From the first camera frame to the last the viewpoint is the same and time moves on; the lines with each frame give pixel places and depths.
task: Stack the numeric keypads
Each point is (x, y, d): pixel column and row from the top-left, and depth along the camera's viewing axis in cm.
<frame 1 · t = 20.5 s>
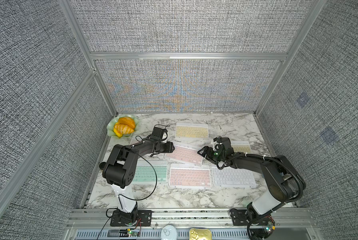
left hand: (173, 146, 97), fingers open
right hand: (200, 150, 91), fingers open
green leaf-shaped plate: (111, 124, 108), point 5 cm above the table
orange bread pastry: (125, 125, 104), point 8 cm above the table
pink keyboard back centre: (184, 155, 97), on the table
yellow keyboard back right: (194, 130, 111), on the table
green keyboard front left: (144, 173, 90), on the table
pink keyboard front centre: (191, 175, 89), on the table
white keyboard front right: (232, 177, 89), on the table

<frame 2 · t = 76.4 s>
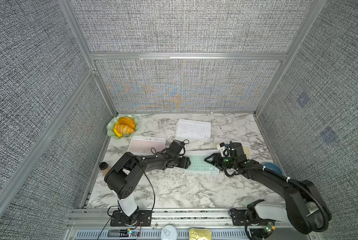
left hand: (189, 164, 91), fingers open
right hand: (205, 158, 83), fingers open
green keyboard front left: (198, 163, 90), point 4 cm above the table
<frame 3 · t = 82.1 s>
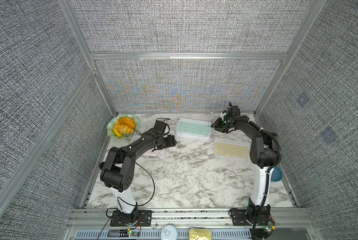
left hand: (175, 142, 93), fingers open
right hand: (213, 122, 101), fingers open
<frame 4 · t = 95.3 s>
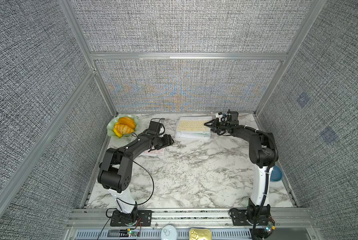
left hand: (173, 141, 93), fingers open
right hand: (204, 120, 99), fingers open
yellow keyboard mid right: (193, 123, 106), point 7 cm above the table
